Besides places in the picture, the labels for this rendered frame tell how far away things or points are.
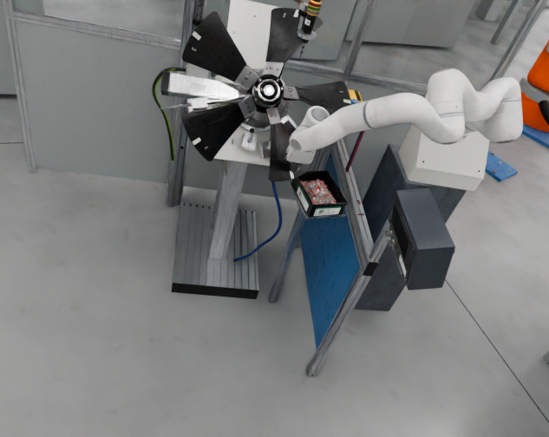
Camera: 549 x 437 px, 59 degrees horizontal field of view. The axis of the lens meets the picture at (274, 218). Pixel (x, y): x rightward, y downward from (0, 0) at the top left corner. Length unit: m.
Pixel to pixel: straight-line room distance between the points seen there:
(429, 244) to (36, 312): 1.87
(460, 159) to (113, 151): 1.95
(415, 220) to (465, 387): 1.53
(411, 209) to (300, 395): 1.23
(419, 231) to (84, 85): 2.01
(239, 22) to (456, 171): 1.14
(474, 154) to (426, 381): 1.19
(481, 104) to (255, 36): 1.02
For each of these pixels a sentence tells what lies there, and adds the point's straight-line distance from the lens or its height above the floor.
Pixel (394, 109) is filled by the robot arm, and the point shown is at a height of 1.47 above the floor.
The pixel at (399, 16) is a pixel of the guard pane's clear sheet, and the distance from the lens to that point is 2.75.
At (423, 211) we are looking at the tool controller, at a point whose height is 1.24.
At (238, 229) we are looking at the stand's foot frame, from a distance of 2.92.
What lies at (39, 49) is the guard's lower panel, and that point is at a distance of 2.86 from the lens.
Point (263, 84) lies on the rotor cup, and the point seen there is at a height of 1.23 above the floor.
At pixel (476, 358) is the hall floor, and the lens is 3.03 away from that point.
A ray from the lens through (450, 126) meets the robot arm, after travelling 1.56.
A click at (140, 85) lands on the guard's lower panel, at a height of 0.72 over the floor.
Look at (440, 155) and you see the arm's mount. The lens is 2.25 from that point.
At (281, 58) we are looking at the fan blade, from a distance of 1.99.
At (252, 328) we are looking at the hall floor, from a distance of 2.59.
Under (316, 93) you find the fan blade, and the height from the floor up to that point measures 1.20.
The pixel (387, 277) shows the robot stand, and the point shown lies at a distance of 2.68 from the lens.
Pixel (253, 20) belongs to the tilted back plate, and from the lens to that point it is 2.27.
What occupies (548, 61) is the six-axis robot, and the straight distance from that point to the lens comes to 5.60.
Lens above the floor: 2.11
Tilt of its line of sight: 42 degrees down
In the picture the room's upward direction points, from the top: 17 degrees clockwise
